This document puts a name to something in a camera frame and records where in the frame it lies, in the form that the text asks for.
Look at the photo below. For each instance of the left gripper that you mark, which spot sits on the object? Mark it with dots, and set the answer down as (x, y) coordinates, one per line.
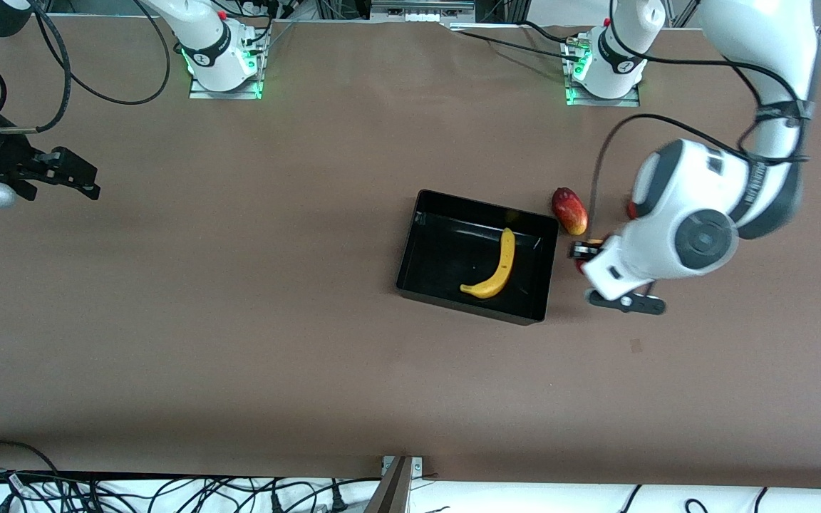
(584, 251)

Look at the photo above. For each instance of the red apple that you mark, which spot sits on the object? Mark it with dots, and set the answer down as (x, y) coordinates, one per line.
(579, 268)

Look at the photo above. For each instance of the yellow banana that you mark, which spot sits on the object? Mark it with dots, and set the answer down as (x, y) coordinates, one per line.
(504, 263)

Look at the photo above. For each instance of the black rectangular plastic tray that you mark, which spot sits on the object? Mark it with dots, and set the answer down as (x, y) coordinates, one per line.
(446, 249)

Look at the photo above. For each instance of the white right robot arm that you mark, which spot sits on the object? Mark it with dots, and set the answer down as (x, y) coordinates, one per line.
(214, 43)

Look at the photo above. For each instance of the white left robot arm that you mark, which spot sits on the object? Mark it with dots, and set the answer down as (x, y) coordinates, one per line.
(674, 214)

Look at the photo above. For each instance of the red yellow mango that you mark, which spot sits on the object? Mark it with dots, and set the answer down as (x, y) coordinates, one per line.
(570, 211)

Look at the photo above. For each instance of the red pomegranate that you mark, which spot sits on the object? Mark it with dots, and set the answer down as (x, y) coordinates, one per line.
(632, 209)

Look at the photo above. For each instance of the white power strip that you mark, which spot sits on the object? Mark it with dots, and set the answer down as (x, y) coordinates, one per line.
(421, 14)

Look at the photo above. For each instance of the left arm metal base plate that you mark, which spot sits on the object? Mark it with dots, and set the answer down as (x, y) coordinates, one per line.
(603, 102)

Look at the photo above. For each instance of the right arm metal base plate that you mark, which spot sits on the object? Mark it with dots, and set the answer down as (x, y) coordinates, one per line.
(225, 94)

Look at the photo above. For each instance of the grey aluminium post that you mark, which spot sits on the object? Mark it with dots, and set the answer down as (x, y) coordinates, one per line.
(390, 491)

